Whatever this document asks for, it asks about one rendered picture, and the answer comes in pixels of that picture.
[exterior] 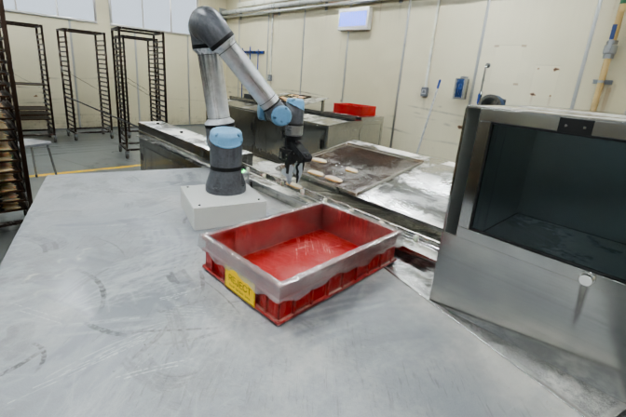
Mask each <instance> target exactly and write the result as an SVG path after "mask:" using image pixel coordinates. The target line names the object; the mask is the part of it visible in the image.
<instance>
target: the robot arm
mask: <svg viewBox="0 0 626 417"><path fill-rule="evenodd" d="M188 31H189V33H190V37H191V43H192V49H193V51H195V52H196V53H197V56H198V62H199V69H200V74H201V80H202V86H203V92H204V98H205V104H206V110H207V116H208V120H207V121H206V123H205V129H206V135H207V137H206V141H207V144H208V146H209V148H210V165H211V170H210V173H209V176H208V179H207V181H206V185H205V190H206V192H207V193H209V194H211V195H222V196H229V195H240V194H243V193H245V192H246V182H245V180H244V176H243V173H242V142H243V138H242V132H241V131H240V130H239V129H238V128H236V127H235V120H233V119H232V118H231V117H230V114H229V108H228V101H227V94H226V87H225V75H224V68H223V61H224V62H225V64H226V65H227V66H228V67H229V69H230V70H231V71H232V72H233V74H234V75H235V76H236V77H237V79H238V80H239V81H240V83H241V84H242V85H243V86H244V87H245V88H246V89H247V90H248V91H249V93H250V94H251V95H252V97H253V98H254V99H255V100H256V102H257V103H258V106H257V116H258V119H260V120H265V121H266V120H269V121H271V122H273V123H274V124H275V125H277V126H281V127H283V126H286V128H285V134H283V138H285V146H284V147H282V148H279V160H281V161H282V162H285V168H284V169H283V170H282V171H281V173H282V174H283V175H284V176H285V177H286V179H287V183H288V184H290V183H291V182H292V176H293V173H294V174H295V175H296V183H298V182H299V180H300V178H301V175H302V172H303V170H304V166H305V162H311V160H312V158H313V156H312V155H311V154H310V153H309V151H308V150H307V149H306V148H305V146H304V145H303V144H302V143H301V142H300V141H299V140H301V139H302V135H303V127H304V126H303V124H304V110H305V102H304V100H303V99H297V98H288V99H287V101H286V102H282V101H281V100H280V99H279V97H278V96H277V94H276V93H275V92H274V90H273V89H272V88H271V86H270V85H268V83H267V82H266V81H265V79H264V78H263V77H262V75H261V74H260V73H259V71H258V70H257V69H256V67H255V66H254V65H253V63H252V62H251V60H250V59H249V58H248V56H247V55H246V54H245V53H244V51H243V50H242V49H241V47H240V46H239V45H238V43H237V42H236V40H235V35H234V33H233V32H232V31H231V29H230V28H229V26H228V25H227V23H226V22H225V20H224V18H223V17H222V15H221V14H220V13H219V12H218V11H217V10H216V9H215V8H213V7H208V6H201V7H197V8H196V9H195V10H193V12H192V13H191V15H190V18H189V21H188ZM222 60H223V61H222ZM280 152H281V157H280ZM292 164H294V167H293V165H292Z"/></svg>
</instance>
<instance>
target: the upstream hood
mask: <svg viewBox="0 0 626 417"><path fill-rule="evenodd" d="M138 125H139V130H141V131H143V132H146V133H148V134H150V135H152V136H155V137H157V138H159V139H161V140H163V141H166V142H169V143H171V144H173V145H176V146H178V147H180V148H182V149H185V150H186V151H188V152H190V153H193V154H195V155H199V156H201V157H203V158H205V159H208V160H210V148H209V146H208V144H207V141H206V136H203V135H200V134H197V133H195V132H192V131H189V130H186V129H184V128H179V127H176V126H174V125H171V124H168V123H166V122H163V121H153V122H138ZM252 157H253V153H251V152H248V151H245V150H243V149H242V162H243V163H245V164H248V165H250V166H252Z"/></svg>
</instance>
